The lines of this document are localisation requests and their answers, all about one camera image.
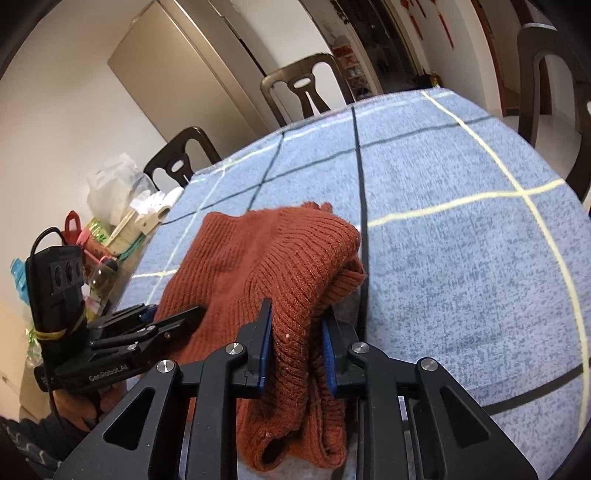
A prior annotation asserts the black cable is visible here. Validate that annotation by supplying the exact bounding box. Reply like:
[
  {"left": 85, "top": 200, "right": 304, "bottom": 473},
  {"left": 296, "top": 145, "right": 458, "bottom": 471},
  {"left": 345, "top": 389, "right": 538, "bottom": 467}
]
[{"left": 28, "top": 225, "right": 68, "bottom": 259}]

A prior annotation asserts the dark wooden chair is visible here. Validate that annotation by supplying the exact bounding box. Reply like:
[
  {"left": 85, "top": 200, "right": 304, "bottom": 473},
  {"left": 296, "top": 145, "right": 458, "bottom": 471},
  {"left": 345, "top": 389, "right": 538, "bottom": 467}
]
[
  {"left": 260, "top": 53, "right": 356, "bottom": 127},
  {"left": 143, "top": 126, "right": 221, "bottom": 190},
  {"left": 517, "top": 23, "right": 590, "bottom": 201}
]

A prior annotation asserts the white plastic bag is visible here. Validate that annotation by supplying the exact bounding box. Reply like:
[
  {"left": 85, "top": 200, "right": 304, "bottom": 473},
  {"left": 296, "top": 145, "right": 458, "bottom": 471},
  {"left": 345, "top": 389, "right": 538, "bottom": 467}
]
[{"left": 87, "top": 153, "right": 156, "bottom": 226}]

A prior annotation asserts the glass jar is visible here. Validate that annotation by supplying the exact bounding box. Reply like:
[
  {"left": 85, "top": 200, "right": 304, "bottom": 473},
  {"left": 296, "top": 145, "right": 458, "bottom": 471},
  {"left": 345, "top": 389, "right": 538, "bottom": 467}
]
[{"left": 88, "top": 259, "right": 118, "bottom": 303}]

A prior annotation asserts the rust red knit sweater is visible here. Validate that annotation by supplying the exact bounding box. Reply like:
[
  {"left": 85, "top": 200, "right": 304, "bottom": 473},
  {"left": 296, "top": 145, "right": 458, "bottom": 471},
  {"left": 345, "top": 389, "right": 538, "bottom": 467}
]
[{"left": 156, "top": 202, "right": 365, "bottom": 472}]

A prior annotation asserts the blue water jug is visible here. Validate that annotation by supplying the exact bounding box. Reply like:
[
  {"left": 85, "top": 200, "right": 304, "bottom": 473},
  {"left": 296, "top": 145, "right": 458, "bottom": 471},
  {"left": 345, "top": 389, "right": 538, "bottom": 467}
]
[{"left": 10, "top": 258, "right": 30, "bottom": 305}]

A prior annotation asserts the person's left hand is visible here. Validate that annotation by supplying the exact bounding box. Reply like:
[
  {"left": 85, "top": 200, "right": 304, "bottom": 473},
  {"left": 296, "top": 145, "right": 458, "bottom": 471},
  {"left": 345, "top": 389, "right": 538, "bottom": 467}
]
[{"left": 53, "top": 382, "right": 128, "bottom": 432}]

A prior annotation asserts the blue checked table cloth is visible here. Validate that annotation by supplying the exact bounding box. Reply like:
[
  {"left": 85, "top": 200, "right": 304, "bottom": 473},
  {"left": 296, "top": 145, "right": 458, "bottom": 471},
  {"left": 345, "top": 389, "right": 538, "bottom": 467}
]
[{"left": 120, "top": 89, "right": 590, "bottom": 479}]

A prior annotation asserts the dark wooden chair left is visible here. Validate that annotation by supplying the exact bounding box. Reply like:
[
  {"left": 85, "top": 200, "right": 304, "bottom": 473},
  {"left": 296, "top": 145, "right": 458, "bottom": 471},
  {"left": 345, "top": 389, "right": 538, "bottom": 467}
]
[{"left": 143, "top": 126, "right": 221, "bottom": 190}]

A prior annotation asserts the dark wooden chair middle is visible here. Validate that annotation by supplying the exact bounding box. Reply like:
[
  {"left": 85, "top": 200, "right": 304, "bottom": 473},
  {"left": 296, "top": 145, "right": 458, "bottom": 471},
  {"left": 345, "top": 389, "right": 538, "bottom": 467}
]
[{"left": 260, "top": 53, "right": 356, "bottom": 127}]

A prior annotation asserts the white tissue box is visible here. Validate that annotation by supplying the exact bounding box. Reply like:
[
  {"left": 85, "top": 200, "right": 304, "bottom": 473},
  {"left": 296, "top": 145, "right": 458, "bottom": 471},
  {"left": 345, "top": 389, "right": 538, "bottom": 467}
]
[{"left": 130, "top": 187, "right": 184, "bottom": 236}]

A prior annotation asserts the red chinese knot decoration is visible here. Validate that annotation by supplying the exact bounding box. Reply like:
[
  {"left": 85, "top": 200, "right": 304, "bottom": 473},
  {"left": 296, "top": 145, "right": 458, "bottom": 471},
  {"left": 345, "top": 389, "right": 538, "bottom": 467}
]
[{"left": 399, "top": 0, "right": 455, "bottom": 50}]

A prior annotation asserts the dark wooden chair right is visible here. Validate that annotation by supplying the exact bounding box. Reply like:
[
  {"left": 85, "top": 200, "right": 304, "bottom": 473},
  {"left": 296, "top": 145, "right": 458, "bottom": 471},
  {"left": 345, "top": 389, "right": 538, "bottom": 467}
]
[{"left": 517, "top": 23, "right": 590, "bottom": 201}]

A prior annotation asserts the red handled bag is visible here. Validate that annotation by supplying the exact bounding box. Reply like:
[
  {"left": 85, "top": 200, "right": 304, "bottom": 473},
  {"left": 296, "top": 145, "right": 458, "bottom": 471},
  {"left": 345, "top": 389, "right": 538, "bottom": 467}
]
[{"left": 61, "top": 210, "right": 82, "bottom": 245}]

